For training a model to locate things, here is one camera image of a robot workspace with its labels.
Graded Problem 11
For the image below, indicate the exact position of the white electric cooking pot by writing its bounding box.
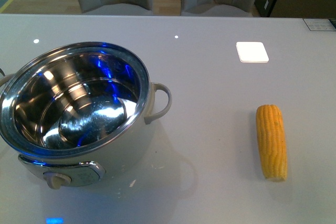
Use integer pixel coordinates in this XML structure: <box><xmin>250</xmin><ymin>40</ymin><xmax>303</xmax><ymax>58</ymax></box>
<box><xmin>1</xmin><ymin>42</ymin><xmax>172</xmax><ymax>189</ymax></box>

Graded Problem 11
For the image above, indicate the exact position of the black white table label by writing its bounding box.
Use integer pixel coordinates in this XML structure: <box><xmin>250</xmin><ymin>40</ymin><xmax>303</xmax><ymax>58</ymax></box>
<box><xmin>303</xmin><ymin>18</ymin><xmax>335</xmax><ymax>31</ymax></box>

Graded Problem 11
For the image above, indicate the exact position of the yellow corn cob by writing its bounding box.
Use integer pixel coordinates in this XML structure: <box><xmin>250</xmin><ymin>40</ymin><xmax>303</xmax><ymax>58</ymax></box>
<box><xmin>256</xmin><ymin>104</ymin><xmax>288</xmax><ymax>182</ymax></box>

